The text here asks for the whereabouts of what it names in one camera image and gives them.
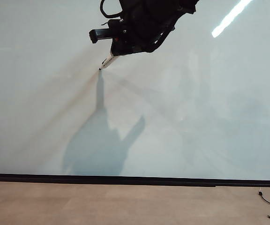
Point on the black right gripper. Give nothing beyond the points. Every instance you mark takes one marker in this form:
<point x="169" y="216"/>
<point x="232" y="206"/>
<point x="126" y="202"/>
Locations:
<point x="142" y="32"/>

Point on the white black whiteboard marker pen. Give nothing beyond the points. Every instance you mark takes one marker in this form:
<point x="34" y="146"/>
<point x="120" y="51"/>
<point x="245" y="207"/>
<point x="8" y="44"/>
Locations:
<point x="109" y="60"/>

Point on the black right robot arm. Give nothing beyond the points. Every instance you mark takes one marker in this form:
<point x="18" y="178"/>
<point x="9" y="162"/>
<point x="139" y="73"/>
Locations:
<point x="163" y="7"/>

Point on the large white whiteboard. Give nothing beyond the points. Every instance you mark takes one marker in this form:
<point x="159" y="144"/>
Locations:
<point x="196" y="105"/>

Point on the black bar wrist camera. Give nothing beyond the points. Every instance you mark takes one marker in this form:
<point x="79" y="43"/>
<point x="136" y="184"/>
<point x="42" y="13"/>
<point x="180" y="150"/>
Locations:
<point x="102" y="35"/>

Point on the black whiteboard bottom rail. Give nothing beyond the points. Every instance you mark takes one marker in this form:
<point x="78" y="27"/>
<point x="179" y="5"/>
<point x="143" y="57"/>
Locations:
<point x="125" y="180"/>

